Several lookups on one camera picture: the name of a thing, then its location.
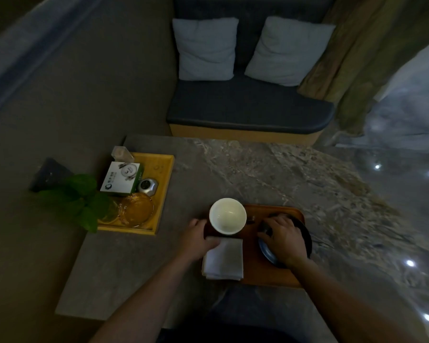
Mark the person's right hand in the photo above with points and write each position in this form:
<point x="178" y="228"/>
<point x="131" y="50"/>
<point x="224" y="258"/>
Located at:
<point x="287" y="241"/>

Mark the person's left hand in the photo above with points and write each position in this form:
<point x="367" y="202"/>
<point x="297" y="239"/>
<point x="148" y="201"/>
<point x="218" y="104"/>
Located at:
<point x="196" y="242"/>

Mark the black saucer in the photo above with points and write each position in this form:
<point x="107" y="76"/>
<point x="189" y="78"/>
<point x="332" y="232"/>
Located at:
<point x="270" y="255"/>

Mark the white napkins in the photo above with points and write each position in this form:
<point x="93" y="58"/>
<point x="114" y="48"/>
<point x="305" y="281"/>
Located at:
<point x="225" y="262"/>

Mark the white cup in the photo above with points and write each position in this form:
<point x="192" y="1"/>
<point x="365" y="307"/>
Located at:
<point x="228" y="216"/>

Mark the orange wooden tray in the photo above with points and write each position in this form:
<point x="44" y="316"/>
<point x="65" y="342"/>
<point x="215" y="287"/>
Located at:
<point x="254" y="267"/>

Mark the person's left forearm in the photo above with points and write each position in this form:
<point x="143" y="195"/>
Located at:
<point x="143" y="310"/>

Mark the person's right forearm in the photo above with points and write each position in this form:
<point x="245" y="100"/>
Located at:
<point x="343" y="307"/>

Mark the yellow tray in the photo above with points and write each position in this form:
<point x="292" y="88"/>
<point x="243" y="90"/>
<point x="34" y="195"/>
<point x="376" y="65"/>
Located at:
<point x="162" y="167"/>

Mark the person's dark clothing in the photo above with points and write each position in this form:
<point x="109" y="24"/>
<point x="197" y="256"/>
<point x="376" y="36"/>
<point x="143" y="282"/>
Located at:
<point x="228" y="335"/>

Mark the amber glass ashtray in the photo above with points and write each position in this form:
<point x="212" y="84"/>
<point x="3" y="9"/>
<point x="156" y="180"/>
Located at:
<point x="136" y="210"/>

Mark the silver metal call bell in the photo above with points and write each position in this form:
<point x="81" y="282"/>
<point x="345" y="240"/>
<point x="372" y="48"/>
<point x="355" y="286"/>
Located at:
<point x="148" y="186"/>

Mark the clear glass vase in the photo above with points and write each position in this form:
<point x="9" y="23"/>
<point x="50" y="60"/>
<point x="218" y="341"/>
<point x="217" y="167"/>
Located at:
<point x="111" y="214"/>

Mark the white and green box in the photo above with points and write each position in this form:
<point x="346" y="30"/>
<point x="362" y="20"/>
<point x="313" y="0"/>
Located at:
<point x="119" y="178"/>

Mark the clear plastic toothpick holder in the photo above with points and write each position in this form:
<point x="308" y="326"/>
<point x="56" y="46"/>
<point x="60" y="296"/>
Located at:
<point x="121" y="153"/>

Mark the green leafy plant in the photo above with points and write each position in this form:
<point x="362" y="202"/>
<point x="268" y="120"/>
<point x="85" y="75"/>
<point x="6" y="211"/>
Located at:
<point x="82" y="185"/>

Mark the dark cushioned bench seat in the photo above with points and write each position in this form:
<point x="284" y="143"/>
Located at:
<point x="246" y="103"/>

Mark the grey square pillow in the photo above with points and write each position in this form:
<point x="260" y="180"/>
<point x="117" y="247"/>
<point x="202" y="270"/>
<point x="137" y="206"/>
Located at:
<point x="289" y="49"/>
<point x="205" y="49"/>

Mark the black wall socket panel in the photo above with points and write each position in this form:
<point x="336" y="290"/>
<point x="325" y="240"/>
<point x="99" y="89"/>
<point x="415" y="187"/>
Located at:
<point x="50" y="173"/>

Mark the white pedestal block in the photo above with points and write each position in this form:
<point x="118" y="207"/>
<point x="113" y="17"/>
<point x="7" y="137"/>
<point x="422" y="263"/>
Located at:
<point x="414" y="64"/>

